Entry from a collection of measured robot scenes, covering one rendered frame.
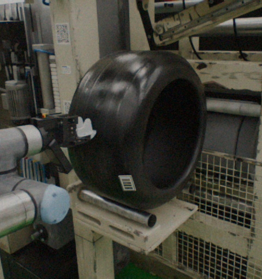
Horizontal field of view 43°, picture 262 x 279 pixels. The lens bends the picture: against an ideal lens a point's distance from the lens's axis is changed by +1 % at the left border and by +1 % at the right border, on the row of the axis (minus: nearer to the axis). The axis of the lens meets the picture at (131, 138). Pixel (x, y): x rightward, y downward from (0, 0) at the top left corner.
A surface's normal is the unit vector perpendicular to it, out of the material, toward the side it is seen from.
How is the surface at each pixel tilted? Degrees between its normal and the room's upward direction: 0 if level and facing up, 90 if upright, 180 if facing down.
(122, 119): 72
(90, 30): 90
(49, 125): 90
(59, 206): 90
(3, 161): 87
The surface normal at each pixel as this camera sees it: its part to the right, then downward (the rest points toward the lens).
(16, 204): 0.67, -0.57
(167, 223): -0.04, -0.94
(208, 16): -0.62, 0.28
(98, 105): -0.55, -0.25
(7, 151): 0.78, 0.16
